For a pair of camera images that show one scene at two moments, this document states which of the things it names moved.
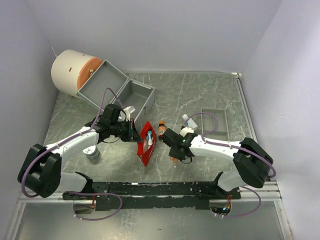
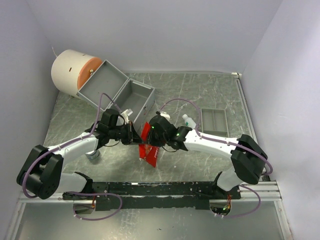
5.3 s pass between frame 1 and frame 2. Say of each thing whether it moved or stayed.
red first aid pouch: moved
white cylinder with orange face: stayed
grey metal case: stayed
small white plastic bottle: stayed
